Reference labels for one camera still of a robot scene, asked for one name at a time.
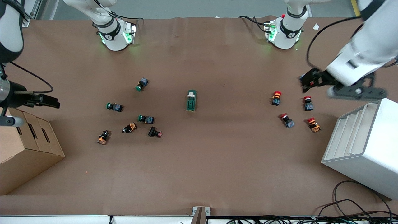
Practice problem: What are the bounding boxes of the green load switch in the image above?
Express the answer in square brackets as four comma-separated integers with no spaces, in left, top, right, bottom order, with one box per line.
[186,90,197,112]

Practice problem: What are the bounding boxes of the brown cardboard box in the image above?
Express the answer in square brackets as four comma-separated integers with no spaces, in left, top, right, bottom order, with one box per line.
[0,107,66,196]

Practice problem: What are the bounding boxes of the white slotted storage rack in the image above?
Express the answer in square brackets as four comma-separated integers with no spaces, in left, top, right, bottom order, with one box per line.
[321,98,398,200]

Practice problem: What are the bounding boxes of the white table edge strip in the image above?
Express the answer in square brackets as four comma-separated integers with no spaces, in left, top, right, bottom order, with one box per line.
[0,215,193,224]

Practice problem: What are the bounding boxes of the brown paper table cover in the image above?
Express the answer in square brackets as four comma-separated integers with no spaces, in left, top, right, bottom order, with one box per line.
[0,16,398,217]

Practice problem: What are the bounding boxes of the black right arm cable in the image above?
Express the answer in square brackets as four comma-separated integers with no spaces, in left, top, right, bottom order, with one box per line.
[9,62,54,94]

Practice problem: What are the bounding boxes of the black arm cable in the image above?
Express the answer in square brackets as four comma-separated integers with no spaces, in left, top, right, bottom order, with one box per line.
[306,17,365,71]
[9,62,54,94]

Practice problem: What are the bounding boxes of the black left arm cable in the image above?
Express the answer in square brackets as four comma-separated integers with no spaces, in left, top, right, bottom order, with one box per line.
[306,17,365,71]

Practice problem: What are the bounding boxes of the black left base cable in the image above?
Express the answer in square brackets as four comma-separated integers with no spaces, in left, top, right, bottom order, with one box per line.
[239,15,268,33]

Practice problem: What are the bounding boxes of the black base cable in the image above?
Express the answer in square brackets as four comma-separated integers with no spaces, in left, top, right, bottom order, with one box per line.
[239,15,268,33]
[93,0,144,22]

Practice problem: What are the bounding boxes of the aluminium frame profile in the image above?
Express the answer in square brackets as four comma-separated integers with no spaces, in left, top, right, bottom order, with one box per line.
[19,0,42,28]

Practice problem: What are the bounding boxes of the black red indicator switch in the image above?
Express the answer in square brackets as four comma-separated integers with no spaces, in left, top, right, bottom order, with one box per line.
[148,126,163,138]

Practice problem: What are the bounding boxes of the black right base cable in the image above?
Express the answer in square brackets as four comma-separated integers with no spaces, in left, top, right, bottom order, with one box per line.
[93,0,144,22]

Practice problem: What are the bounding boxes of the black looped cable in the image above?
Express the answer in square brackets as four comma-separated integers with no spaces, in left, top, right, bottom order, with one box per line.
[314,180,394,224]

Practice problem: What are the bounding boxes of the black cable bundle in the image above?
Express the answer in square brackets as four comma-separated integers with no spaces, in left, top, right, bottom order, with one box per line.
[227,215,398,224]

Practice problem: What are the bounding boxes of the grey metal bracket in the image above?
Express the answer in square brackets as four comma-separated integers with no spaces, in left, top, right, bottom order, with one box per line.
[192,206,210,224]

